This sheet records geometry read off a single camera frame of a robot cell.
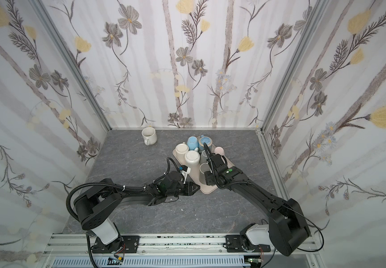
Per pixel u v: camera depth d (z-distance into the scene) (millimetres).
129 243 734
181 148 1012
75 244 750
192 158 959
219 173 634
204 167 887
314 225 396
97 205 458
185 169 811
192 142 1012
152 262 702
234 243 737
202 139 1012
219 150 956
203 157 948
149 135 1075
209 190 906
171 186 692
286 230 412
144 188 603
